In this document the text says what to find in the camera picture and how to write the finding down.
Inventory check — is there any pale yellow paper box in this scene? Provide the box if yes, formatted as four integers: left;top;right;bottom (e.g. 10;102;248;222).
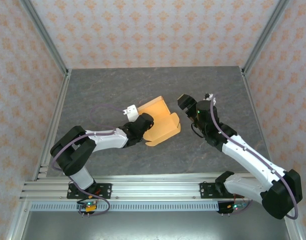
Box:
137;95;182;148

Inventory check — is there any aluminium mounting beam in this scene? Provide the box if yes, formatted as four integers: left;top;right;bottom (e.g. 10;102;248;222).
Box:
19;174;293;202

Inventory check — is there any grey metal sheet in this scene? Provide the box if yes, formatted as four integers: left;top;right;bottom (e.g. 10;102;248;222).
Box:
20;211;291;240

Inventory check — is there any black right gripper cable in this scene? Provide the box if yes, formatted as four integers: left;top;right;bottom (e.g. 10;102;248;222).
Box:
191;121;205;139

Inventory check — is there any aluminium table side rail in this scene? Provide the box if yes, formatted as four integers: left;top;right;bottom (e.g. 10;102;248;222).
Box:
240;66;275;161
31;69;73;181

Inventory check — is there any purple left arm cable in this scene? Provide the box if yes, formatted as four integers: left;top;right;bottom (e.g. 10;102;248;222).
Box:
50;104;111;217

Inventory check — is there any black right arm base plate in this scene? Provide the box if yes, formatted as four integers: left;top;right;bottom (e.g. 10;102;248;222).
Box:
199;181;244;200

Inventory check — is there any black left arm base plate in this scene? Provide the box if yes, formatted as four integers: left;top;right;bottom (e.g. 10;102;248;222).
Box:
66;183;113;200

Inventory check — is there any grey slotted cable duct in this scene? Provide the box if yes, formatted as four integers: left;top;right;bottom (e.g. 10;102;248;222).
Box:
30;202;220;212

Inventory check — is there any aluminium frame post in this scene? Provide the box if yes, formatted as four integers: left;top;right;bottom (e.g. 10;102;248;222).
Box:
19;0;70;76
241;0;291;76

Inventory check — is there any aluminium frame leg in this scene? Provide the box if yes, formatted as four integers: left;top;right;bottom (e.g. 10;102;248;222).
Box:
6;201;31;240
279;199;306;240

